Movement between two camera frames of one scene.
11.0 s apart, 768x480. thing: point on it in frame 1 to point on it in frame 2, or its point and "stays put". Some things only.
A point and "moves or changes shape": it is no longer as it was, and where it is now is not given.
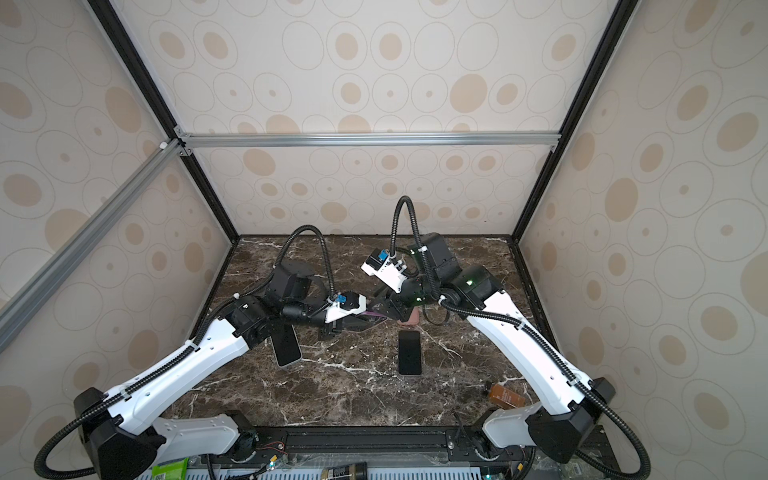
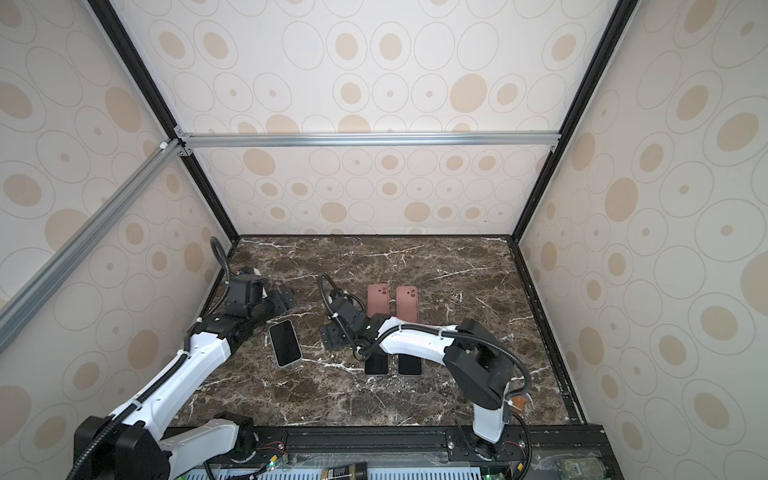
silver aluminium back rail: x=188 y=138 stays put
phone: x=360 y=322 moves or changes shape
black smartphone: x=409 y=352 stays put
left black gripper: x=330 y=327 to x=281 y=303
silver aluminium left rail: x=23 y=303 stays put
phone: x=285 y=344 stays put
